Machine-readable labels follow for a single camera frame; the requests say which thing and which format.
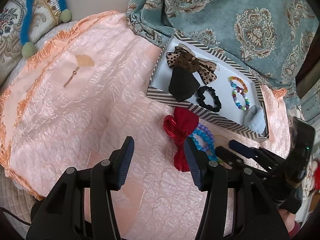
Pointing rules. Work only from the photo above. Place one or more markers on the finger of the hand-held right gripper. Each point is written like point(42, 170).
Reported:
point(230, 158)
point(240, 146)

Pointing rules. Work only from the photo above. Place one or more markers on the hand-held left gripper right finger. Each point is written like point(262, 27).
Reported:
point(193, 165)

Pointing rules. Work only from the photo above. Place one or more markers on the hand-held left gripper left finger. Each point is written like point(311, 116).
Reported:
point(125, 162)

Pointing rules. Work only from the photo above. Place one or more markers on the light blue fuzzy cloth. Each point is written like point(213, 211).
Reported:
point(255, 120)

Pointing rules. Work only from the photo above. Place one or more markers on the red shiny bow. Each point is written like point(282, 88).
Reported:
point(180, 127)

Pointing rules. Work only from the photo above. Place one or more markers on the striped cardboard box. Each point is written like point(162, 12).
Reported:
point(220, 97)

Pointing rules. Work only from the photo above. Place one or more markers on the black scrunchie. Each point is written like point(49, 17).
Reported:
point(200, 97)

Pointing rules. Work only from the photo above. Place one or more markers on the black fabric hair accessory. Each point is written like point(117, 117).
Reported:
point(182, 82)

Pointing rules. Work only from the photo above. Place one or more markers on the leopard print bow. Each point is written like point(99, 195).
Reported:
point(185, 60)

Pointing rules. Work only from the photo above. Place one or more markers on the person's right forearm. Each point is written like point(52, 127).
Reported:
point(290, 225)

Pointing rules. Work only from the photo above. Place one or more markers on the pink quilted fringed blanket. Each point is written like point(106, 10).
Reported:
point(87, 105)

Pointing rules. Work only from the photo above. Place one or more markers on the white quilted sheet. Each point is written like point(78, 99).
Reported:
point(15, 200)

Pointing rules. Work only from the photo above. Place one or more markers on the teal damask blanket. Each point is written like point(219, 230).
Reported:
point(225, 10)

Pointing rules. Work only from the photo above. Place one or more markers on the blue and green plush toy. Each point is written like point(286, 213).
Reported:
point(26, 25)

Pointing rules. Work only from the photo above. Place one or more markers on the floral embroidered pillow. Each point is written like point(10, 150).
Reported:
point(10, 30)

